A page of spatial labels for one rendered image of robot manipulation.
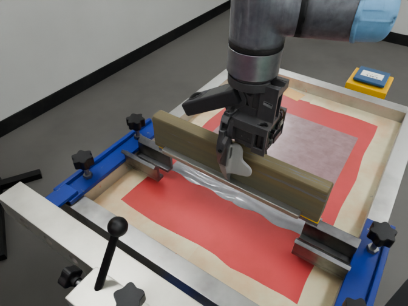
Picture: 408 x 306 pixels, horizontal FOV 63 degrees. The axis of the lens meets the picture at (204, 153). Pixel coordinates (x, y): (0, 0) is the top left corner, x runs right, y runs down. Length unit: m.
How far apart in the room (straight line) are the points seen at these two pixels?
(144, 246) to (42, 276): 1.27
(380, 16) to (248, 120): 0.21
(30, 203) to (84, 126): 1.96
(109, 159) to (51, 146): 1.75
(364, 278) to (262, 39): 0.43
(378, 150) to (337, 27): 0.58
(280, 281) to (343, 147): 0.44
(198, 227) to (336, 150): 0.43
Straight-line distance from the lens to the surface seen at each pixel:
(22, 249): 2.01
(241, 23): 0.44
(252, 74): 0.46
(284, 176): 0.56
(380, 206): 0.79
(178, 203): 0.74
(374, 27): 0.45
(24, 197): 0.72
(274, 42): 0.45
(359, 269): 0.66
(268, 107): 0.50
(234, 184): 0.62
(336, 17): 0.44
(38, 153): 2.51
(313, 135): 0.96
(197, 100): 0.55
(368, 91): 1.25
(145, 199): 0.76
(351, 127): 1.03
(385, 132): 1.06
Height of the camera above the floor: 1.53
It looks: 42 degrees down
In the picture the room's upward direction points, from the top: 1 degrees clockwise
